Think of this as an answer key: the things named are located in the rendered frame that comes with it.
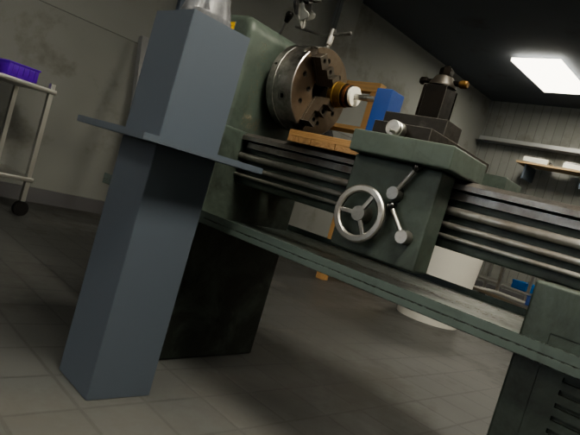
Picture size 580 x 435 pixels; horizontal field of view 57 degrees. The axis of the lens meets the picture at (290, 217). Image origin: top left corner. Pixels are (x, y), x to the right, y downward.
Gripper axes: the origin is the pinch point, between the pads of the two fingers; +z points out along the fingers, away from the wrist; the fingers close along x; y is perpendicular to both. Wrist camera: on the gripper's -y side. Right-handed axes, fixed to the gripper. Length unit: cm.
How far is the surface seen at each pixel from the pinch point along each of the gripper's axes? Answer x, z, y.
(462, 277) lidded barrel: 213, 168, -10
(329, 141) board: -31, 35, 43
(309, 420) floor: -43, 125, 54
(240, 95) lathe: -32.2, 25.3, 3.0
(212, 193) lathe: -44, 59, 4
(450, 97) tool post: -14, 19, 72
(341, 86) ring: -10.2, 20.0, 29.9
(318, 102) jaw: -12.4, 26.1, 22.2
